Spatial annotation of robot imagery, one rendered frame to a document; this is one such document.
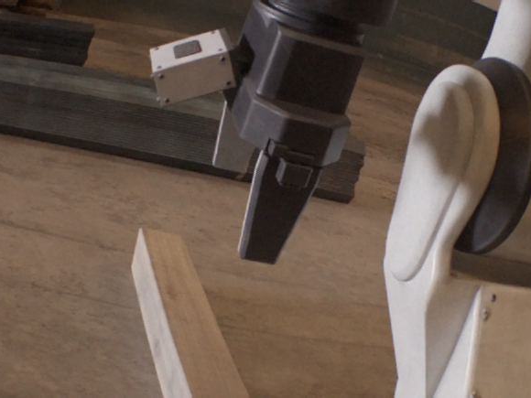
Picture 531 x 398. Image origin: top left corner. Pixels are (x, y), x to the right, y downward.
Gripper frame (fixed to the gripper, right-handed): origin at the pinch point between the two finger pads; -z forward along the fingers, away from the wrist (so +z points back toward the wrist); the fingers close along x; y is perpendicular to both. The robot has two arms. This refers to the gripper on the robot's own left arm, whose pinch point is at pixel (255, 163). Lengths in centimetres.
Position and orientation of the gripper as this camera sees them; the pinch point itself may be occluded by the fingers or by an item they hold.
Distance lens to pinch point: 50.3
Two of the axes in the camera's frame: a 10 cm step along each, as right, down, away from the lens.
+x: -1.8, -4.9, 8.5
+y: -9.3, -1.9, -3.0
